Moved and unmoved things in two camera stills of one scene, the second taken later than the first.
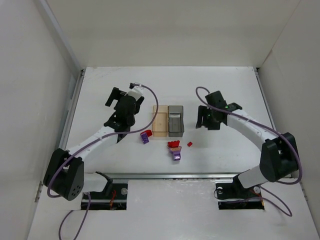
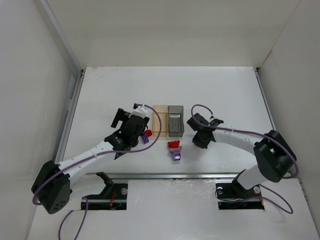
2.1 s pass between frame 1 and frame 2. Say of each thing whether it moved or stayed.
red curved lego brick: stayed
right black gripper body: moved
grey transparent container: stayed
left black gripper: moved
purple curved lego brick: stayed
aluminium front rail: stayed
